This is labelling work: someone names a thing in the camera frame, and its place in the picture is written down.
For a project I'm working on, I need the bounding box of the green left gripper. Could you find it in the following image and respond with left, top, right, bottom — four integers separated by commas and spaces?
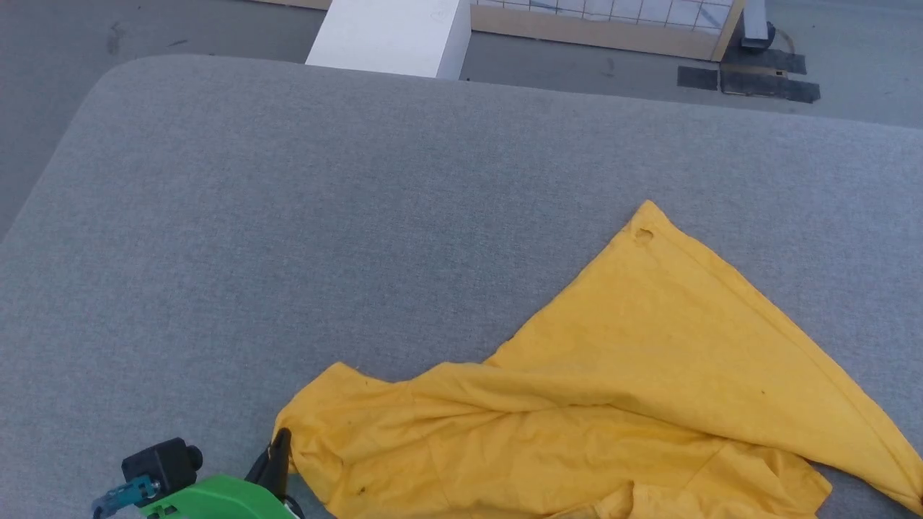
140, 427, 301, 519

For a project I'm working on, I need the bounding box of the yellow garment with white print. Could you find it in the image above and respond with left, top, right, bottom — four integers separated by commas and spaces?
272, 200, 923, 519

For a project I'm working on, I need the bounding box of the small black floor tape patch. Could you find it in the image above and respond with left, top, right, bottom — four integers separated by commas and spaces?
677, 66, 720, 92

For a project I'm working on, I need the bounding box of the grey metal stand with caster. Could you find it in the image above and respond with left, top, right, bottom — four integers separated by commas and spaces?
741, 0, 777, 50

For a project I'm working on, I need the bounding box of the left gripper cable, teal plug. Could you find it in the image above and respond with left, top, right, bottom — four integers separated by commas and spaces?
91, 474, 161, 518

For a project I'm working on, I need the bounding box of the white rectangular box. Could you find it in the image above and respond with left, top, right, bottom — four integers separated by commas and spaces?
305, 0, 474, 81

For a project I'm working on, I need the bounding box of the long black floor tape patch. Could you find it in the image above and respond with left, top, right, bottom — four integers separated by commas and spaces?
720, 69, 821, 105
723, 46, 808, 76

